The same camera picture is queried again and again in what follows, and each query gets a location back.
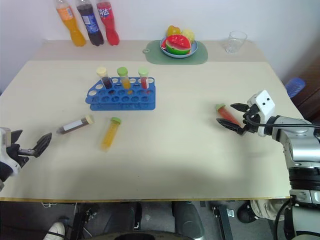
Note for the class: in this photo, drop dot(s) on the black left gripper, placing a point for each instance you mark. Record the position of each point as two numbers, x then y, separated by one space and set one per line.
17 156

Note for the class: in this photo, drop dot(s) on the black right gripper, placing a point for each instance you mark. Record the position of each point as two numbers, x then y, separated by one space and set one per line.
253 120

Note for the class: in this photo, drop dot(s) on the green-capped red liquid tube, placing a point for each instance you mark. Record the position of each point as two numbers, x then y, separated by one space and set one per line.
144 78
226 113

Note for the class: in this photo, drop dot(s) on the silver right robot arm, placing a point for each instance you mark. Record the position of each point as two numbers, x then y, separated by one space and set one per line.
300 147

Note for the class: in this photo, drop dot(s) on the cream-capped dark liquid tube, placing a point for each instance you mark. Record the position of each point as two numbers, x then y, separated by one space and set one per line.
75 124
105 78

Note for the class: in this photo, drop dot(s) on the green-capped orange liquid tube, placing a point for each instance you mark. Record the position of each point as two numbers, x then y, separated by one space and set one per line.
124 77
111 133

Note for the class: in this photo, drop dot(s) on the blue test tube rack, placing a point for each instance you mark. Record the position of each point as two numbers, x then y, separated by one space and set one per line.
120 101

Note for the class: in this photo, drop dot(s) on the green cutting mat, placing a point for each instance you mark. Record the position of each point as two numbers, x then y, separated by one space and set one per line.
200 53

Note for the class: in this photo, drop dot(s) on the clear plastic cup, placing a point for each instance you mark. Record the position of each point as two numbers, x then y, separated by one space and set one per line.
234 41

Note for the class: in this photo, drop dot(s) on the dark brown wooden cabinet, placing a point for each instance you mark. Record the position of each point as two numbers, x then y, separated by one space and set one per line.
310 95

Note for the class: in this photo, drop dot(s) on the light blue bowl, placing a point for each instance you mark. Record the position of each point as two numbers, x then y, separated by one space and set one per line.
193 48

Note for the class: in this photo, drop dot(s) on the toy watermelon slice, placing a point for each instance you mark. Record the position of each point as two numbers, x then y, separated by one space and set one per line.
178 45

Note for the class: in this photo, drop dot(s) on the white sneaker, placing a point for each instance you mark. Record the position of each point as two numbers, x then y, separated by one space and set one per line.
55 230

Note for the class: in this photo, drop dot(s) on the toy pale yellow round fruit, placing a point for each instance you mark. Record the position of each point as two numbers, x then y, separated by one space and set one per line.
188 34

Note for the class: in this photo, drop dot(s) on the black metal table leg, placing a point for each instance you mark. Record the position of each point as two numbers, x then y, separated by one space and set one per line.
223 222
80 222

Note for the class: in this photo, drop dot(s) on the khaki trouser leg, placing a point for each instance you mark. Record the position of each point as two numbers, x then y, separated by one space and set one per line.
265 208

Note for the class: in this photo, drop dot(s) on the black shoe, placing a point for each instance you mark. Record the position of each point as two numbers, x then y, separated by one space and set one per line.
245 213

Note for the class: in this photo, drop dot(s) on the toy yellow bell pepper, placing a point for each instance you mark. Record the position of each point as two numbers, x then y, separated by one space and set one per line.
173 30

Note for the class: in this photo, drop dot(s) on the dark rounded shape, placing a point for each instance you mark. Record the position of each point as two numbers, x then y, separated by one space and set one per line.
187 220

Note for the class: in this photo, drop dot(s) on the orange soda plastic bottle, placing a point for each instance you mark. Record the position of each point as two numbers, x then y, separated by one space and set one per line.
72 27

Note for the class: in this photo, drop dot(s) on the dark cola plastic bottle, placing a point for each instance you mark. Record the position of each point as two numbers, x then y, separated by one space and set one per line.
90 25

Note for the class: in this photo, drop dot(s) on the red soda plastic bottle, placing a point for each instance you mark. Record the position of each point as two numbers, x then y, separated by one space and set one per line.
109 25

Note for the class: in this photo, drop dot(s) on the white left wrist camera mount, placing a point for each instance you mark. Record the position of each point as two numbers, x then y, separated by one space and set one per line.
5 150

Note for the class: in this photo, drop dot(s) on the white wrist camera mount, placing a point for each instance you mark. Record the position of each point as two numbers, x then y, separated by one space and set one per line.
5 150
265 105

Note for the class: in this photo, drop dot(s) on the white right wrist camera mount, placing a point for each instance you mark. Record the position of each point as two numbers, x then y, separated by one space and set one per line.
265 105

